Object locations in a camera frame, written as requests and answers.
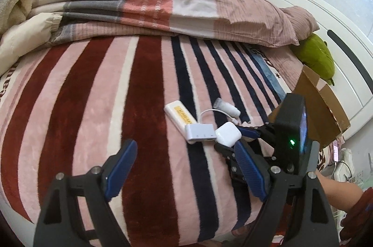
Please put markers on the small white dropper bottle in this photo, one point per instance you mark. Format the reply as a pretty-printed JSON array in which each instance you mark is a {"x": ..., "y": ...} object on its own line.
[{"x": 226, "y": 107}]

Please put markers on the patchwork pink grey duvet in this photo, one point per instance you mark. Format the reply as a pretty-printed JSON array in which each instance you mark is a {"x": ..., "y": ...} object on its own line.
[{"x": 252, "y": 21}]

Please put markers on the white box yellow label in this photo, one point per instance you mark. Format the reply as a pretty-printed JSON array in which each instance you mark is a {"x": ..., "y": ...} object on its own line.
[{"x": 179, "y": 116}]

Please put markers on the green plush toy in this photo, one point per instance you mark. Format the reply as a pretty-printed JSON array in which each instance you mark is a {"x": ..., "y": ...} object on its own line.
[{"x": 314, "y": 53}]

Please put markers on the striped plush blanket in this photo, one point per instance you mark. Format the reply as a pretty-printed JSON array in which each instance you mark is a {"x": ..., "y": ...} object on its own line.
[{"x": 68, "y": 108}]

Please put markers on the white adapter hub with cable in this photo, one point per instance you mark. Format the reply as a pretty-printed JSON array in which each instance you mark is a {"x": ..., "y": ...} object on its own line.
[{"x": 203, "y": 132}]

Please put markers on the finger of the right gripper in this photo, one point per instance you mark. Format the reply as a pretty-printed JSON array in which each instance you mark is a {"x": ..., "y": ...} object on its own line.
[
  {"x": 249, "y": 133},
  {"x": 227, "y": 152}
]

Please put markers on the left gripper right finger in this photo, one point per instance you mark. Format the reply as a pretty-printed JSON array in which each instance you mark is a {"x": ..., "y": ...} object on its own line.
[{"x": 311, "y": 222}]

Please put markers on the cream fleece blanket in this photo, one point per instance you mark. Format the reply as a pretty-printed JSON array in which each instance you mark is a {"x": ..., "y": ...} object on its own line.
[{"x": 20, "y": 34}]

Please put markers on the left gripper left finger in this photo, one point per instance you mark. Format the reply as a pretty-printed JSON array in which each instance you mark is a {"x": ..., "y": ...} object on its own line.
[{"x": 76, "y": 209}]

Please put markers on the person forearm red sleeve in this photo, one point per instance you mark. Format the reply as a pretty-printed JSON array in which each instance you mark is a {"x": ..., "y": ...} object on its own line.
[{"x": 357, "y": 204}]

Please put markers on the white earbuds case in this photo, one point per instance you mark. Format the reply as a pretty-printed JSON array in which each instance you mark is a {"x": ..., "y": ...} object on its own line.
[{"x": 228, "y": 134}]

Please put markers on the white bed headboard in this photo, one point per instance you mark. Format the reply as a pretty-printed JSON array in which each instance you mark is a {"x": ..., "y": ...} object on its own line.
[{"x": 352, "y": 53}]

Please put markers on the brown cardboard box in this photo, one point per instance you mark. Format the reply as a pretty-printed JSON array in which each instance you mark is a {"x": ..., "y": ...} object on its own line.
[{"x": 326, "y": 119}]

